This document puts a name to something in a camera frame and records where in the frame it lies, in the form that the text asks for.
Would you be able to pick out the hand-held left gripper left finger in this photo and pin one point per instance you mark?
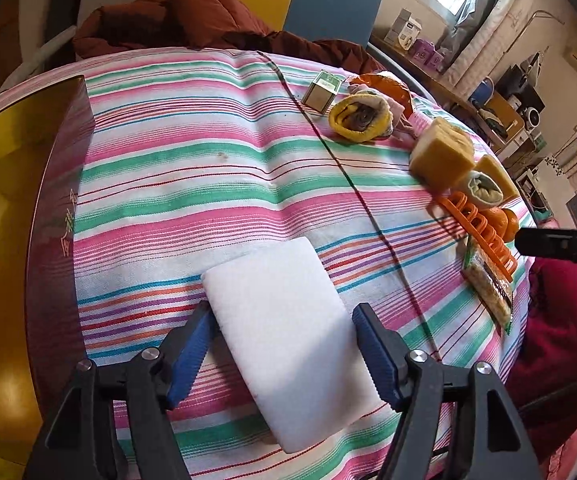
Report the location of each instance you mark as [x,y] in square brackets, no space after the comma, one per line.
[191,352]

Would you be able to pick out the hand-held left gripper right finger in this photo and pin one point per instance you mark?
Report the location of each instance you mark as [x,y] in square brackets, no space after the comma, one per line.
[374,355]

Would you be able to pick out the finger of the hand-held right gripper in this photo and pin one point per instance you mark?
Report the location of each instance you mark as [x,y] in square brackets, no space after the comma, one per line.
[553,245]

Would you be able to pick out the orange fruit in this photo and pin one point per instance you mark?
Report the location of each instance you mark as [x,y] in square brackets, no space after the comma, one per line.
[496,222]
[512,222]

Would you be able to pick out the clear packet of grain bars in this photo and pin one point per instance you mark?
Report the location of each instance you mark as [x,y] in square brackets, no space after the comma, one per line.
[488,290]

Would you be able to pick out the white foam block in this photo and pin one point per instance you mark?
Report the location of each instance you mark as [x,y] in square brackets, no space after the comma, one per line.
[288,340]

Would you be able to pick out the white towel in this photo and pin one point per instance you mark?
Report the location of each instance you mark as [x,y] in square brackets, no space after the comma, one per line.
[483,190]

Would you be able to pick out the yellow sponge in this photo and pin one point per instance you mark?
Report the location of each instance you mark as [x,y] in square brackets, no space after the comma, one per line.
[496,170]
[441,160]

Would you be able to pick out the orange plastic rack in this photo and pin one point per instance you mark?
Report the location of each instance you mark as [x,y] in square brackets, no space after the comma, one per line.
[461,211]

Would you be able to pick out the person's red clothing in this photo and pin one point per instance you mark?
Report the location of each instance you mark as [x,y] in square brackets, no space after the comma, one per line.
[548,360]

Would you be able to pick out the blue bucket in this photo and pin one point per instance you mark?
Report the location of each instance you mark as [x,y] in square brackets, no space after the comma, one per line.
[481,92]

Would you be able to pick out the wooden side desk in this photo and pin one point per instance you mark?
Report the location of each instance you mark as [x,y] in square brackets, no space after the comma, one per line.
[448,90]

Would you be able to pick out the pink cloth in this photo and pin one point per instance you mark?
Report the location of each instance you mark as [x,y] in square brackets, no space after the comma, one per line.
[402,123]

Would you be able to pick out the purple container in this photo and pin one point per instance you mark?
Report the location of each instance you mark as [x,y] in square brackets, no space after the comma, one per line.
[435,57]
[421,52]

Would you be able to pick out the orange snack bag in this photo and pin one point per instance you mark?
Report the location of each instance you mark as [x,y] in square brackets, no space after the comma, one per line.
[389,87]

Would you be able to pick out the yellow rolled sock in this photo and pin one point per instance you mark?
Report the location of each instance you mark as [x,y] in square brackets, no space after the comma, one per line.
[347,129]

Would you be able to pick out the small green white carton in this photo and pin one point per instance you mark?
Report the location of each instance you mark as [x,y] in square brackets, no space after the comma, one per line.
[320,91]

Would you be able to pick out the blue yellow grey chair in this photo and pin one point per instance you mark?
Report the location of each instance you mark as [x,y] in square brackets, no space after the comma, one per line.
[328,0]

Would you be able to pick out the brown padded jacket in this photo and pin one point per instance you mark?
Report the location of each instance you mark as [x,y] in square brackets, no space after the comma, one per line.
[193,10]

